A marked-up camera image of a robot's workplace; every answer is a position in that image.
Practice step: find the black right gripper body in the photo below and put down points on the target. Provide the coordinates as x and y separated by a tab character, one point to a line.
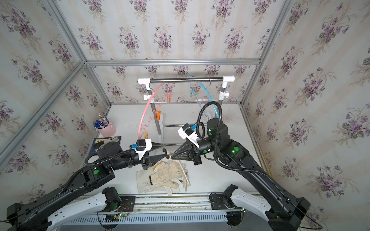
197	154

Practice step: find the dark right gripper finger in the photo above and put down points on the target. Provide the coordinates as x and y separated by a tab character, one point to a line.
184	149
181	156

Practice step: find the salmon plastic clothespin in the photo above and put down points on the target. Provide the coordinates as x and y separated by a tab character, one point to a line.
168	97

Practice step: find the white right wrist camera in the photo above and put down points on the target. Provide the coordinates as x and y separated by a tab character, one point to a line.
187	132

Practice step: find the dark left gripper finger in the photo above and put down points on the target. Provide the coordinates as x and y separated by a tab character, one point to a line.
156	146
157	158

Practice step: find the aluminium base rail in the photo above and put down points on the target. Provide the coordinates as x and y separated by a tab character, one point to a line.
179	208

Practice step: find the pink wavy hanger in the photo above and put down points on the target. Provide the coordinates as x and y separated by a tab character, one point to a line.
150	104

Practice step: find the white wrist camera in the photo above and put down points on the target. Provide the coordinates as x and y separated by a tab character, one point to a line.
141	147
187	132

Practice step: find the beige glove black cuff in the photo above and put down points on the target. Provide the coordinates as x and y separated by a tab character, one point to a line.
171	175

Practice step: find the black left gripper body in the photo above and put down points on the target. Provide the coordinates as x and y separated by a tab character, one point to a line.
144	162

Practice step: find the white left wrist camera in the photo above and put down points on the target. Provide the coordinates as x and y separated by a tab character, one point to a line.
141	147

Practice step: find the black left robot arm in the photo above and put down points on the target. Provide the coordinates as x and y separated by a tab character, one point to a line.
59	206

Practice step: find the small circuit board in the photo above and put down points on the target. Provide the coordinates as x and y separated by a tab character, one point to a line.
115	218

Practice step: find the white steel drying rack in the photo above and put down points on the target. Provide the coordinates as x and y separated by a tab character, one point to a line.
181	94

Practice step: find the blue pens in bucket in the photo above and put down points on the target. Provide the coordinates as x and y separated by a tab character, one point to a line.
102	122

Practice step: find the orange plastic clothespin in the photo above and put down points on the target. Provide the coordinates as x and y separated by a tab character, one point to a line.
158	115

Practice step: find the grey white stapler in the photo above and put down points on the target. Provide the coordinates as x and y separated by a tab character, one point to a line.
108	140

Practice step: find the pink metal pen bucket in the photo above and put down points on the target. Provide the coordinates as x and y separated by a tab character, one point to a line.
107	131

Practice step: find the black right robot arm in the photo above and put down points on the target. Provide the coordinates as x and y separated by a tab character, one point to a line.
282	210

